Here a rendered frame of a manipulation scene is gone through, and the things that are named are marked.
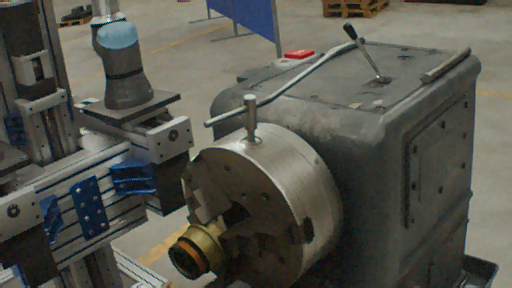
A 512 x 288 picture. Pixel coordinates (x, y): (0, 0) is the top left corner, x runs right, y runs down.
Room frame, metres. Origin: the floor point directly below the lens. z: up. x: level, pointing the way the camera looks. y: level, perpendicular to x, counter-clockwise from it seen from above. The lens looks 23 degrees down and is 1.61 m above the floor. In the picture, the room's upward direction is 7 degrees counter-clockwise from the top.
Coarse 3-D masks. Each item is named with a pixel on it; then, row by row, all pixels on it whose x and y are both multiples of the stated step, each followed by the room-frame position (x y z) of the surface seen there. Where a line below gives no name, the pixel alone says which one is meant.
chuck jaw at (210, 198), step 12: (192, 168) 0.90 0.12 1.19; (204, 168) 0.91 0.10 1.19; (192, 180) 0.89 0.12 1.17; (204, 180) 0.89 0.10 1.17; (216, 180) 0.90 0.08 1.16; (192, 192) 0.90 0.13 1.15; (204, 192) 0.87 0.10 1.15; (216, 192) 0.88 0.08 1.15; (192, 204) 0.87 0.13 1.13; (204, 204) 0.85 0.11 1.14; (216, 204) 0.86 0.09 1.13; (228, 204) 0.87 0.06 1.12; (192, 216) 0.84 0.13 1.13; (204, 216) 0.84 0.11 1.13; (216, 216) 0.85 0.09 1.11
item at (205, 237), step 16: (192, 224) 0.82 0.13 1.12; (208, 224) 0.83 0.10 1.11; (192, 240) 0.78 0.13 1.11; (208, 240) 0.78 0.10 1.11; (176, 256) 0.79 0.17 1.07; (192, 256) 0.75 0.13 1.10; (208, 256) 0.76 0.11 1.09; (224, 256) 0.78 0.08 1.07; (192, 272) 0.78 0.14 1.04; (208, 272) 0.77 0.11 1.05
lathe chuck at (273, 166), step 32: (224, 160) 0.88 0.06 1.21; (256, 160) 0.83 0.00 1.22; (288, 160) 0.85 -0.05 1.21; (256, 192) 0.83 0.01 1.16; (288, 192) 0.79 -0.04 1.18; (320, 192) 0.83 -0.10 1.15; (224, 224) 0.91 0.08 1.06; (320, 224) 0.80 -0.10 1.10; (256, 256) 0.85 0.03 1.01; (288, 256) 0.79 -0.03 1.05; (320, 256) 0.81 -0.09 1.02
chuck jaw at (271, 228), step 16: (240, 224) 0.83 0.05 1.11; (256, 224) 0.81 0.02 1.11; (272, 224) 0.80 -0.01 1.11; (288, 224) 0.78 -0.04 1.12; (304, 224) 0.78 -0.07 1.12; (224, 240) 0.78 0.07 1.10; (240, 240) 0.79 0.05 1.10; (256, 240) 0.78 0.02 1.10; (272, 240) 0.76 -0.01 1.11; (288, 240) 0.77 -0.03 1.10; (304, 240) 0.77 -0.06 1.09
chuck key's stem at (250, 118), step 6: (246, 96) 0.89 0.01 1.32; (252, 96) 0.89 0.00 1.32; (246, 102) 0.88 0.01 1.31; (252, 102) 0.88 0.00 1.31; (252, 108) 0.88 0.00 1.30; (246, 114) 0.88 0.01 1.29; (252, 114) 0.88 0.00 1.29; (246, 120) 0.88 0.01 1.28; (252, 120) 0.88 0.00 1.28; (246, 126) 0.88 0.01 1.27; (252, 126) 0.88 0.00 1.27; (252, 132) 0.89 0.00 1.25; (252, 138) 0.89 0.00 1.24
